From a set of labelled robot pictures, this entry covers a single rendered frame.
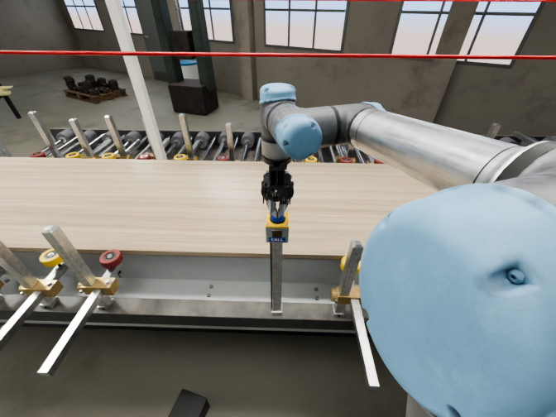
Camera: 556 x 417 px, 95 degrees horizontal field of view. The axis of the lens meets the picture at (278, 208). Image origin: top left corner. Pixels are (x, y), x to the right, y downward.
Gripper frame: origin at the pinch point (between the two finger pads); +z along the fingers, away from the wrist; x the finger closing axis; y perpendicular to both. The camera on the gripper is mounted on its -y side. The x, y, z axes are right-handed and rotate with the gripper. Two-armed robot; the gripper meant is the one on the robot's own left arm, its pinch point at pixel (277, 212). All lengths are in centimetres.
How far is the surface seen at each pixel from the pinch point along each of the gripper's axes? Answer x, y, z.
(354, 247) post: 24.8, 1.7, 12.6
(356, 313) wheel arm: 29, 8, 40
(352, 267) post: 26.1, 1.7, 22.5
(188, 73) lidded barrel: -219, -580, 75
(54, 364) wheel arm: -69, 29, 39
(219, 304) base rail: -25, -2, 54
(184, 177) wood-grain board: -58, -73, 34
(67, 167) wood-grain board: -137, -82, 34
